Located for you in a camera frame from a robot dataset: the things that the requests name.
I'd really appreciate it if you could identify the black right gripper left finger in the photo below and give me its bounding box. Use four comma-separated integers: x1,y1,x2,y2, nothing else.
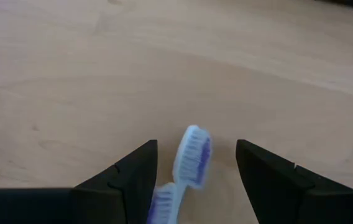
72,139,158,224

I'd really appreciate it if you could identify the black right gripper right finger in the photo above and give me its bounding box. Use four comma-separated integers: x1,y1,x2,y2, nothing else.
236,139,353,224

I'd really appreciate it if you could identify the purple white toothbrush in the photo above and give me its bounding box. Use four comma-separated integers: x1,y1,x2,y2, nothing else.
165,124,213,224
147,182,177,224

